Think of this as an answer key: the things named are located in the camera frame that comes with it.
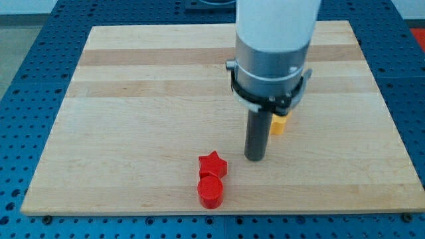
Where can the red cylinder block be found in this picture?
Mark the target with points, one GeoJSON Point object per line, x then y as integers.
{"type": "Point", "coordinates": [210, 191]}

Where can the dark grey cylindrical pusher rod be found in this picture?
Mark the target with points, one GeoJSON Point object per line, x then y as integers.
{"type": "Point", "coordinates": [257, 133]}

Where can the black and grey tool clamp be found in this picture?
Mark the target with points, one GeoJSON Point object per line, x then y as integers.
{"type": "Point", "coordinates": [280, 105]}

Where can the yellow block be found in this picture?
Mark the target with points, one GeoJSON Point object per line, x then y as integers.
{"type": "Point", "coordinates": [278, 124]}

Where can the light wooden board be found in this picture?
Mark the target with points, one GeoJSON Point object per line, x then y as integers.
{"type": "Point", "coordinates": [146, 101]}

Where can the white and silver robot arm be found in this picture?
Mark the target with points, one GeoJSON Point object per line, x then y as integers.
{"type": "Point", "coordinates": [267, 74]}

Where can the red star block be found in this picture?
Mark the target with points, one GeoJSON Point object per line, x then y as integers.
{"type": "Point", "coordinates": [212, 165]}

